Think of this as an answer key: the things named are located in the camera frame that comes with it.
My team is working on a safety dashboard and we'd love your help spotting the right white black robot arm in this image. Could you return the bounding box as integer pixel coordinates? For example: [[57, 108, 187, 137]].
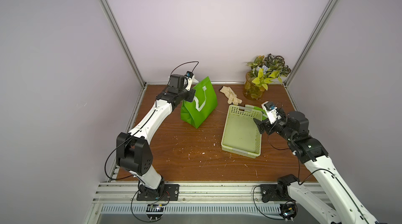
[[254, 111, 378, 224]]

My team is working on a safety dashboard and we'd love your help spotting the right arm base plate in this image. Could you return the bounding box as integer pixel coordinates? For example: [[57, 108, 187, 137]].
[[259, 184, 296, 203]]

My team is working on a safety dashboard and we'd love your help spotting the green insulated delivery bag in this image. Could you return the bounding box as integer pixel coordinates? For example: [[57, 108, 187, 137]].
[[180, 76, 218, 129]]

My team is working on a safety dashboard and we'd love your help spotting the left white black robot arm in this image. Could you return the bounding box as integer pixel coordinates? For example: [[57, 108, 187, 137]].
[[116, 88, 195, 197]]

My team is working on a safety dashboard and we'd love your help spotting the potted artificial plant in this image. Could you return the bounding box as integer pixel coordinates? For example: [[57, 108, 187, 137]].
[[244, 54, 292, 100]]

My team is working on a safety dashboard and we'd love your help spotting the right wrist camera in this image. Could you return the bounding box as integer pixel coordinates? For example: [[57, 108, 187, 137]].
[[261, 101, 282, 124]]

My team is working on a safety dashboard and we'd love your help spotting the right controller board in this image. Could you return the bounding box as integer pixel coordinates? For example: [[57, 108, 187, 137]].
[[279, 201, 298, 221]]

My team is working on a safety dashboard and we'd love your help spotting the beige rubber glove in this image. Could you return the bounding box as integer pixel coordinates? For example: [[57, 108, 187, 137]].
[[219, 86, 242, 106]]

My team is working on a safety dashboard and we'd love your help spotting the light green plastic basket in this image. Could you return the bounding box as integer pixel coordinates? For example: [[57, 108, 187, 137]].
[[221, 105, 262, 159]]

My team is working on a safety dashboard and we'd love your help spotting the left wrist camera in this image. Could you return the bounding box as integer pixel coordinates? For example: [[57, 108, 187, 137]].
[[167, 71, 199, 94]]

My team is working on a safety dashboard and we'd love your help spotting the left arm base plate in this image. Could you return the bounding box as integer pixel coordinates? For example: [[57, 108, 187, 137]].
[[136, 184, 180, 201]]

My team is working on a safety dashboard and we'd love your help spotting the green black work glove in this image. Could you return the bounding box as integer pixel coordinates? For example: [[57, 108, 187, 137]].
[[245, 105, 268, 120]]

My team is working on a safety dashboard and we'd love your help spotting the left controller board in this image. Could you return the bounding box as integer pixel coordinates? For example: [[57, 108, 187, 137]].
[[146, 204, 165, 223]]

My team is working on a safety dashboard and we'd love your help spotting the controller board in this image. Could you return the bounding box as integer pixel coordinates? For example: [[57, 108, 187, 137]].
[[146, 204, 165, 223], [279, 201, 298, 221]]

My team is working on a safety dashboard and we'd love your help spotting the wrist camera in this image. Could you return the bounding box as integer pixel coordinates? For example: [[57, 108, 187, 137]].
[[261, 101, 282, 124], [167, 71, 199, 94]]

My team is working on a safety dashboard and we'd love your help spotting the aluminium front rail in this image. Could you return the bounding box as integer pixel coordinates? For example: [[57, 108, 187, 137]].
[[91, 181, 351, 205]]

